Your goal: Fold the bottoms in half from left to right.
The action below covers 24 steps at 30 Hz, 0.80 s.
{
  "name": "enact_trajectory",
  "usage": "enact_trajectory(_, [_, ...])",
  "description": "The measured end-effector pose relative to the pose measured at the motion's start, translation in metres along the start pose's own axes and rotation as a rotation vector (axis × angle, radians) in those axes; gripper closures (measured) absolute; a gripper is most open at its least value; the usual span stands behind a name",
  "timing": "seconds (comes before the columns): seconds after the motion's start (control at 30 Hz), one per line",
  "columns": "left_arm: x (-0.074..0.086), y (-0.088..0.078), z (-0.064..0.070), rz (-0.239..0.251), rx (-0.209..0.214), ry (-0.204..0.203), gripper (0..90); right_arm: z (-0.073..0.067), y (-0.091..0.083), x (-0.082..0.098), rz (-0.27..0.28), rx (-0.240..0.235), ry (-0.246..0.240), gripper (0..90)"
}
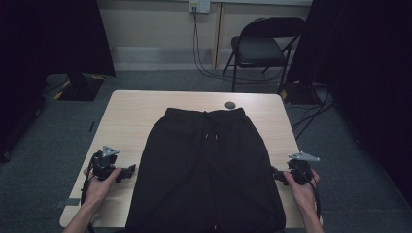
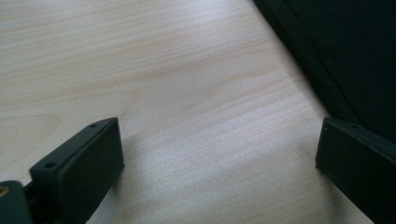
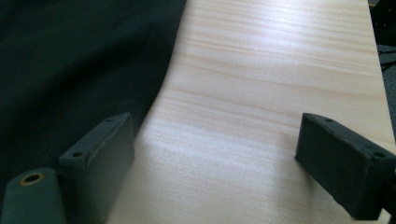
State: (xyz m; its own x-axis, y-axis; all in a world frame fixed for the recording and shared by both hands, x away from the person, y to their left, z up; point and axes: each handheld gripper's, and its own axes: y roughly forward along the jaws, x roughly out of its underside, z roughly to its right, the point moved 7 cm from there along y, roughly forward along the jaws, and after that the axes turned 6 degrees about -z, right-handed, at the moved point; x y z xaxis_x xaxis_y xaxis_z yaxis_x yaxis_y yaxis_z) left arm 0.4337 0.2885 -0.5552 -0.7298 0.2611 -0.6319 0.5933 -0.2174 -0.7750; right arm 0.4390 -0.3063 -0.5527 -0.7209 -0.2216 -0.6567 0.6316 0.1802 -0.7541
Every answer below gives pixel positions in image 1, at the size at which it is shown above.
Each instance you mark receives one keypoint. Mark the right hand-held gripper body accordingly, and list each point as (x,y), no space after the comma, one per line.
(302,171)

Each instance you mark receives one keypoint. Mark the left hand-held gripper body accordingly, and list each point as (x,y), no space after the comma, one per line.
(104,165)

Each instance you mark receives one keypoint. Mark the person's right hand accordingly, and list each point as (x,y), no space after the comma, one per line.
(301,194)

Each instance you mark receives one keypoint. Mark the person's left hand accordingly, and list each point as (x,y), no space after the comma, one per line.
(97,191)

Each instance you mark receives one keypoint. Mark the small dark floor object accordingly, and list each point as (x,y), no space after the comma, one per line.
(92,126)

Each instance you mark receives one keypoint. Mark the grey tape strip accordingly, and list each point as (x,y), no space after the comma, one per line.
(69,202)

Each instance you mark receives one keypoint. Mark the black stand base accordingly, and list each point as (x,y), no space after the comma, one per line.
(81,89)
(298,93)

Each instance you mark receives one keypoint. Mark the dark round table grommet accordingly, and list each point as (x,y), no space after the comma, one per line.
(230,105)

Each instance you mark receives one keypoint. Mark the black curtain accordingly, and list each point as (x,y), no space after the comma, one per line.
(366,81)
(48,48)

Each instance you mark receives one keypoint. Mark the black folding chair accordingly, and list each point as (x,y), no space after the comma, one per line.
(259,48)

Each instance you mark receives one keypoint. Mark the light vertical wall trim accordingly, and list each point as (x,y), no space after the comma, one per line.
(217,35)

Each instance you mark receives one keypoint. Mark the white wall power outlet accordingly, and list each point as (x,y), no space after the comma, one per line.
(199,6)

